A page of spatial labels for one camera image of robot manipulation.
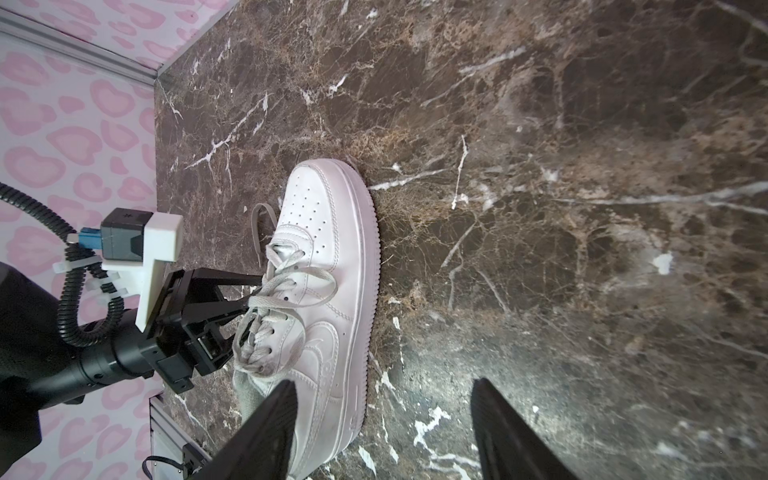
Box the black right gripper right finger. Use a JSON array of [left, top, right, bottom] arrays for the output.
[[470, 378, 577, 480]]

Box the left corner frame post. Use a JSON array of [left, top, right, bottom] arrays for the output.
[[1, 8, 158, 86]]

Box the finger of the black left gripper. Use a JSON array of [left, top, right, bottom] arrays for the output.
[[200, 296, 249, 342], [191, 268, 262, 300]]

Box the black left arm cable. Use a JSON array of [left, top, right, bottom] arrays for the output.
[[0, 181, 126, 349]]

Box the white shoelace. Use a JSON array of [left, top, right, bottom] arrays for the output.
[[232, 203, 338, 378]]

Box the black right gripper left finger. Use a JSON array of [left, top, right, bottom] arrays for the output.
[[191, 380, 298, 480]]

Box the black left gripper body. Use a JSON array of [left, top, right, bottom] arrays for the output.
[[139, 269, 233, 393]]

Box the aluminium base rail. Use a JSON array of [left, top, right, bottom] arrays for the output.
[[141, 396, 211, 480]]

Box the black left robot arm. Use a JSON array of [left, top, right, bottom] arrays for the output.
[[1, 264, 261, 472]]

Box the white sneaker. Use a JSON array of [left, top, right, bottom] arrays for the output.
[[233, 159, 380, 479]]

